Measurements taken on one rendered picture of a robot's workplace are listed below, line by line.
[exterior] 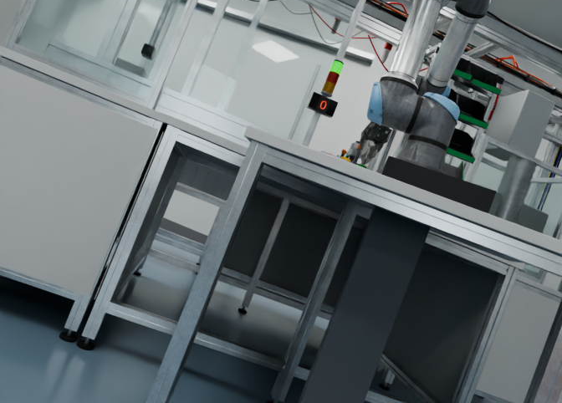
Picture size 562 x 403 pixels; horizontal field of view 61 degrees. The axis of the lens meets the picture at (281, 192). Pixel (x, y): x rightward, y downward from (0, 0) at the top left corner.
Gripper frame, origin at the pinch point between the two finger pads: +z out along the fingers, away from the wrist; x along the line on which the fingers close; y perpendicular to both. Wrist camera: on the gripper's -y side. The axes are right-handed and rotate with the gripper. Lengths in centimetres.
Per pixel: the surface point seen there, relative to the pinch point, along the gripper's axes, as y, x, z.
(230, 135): -4, -51, 10
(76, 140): 2, -99, 33
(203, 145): 3, -58, 18
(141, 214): 3, -69, 49
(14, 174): 2, -113, 51
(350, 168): 66, -23, 14
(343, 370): 51, 1, 64
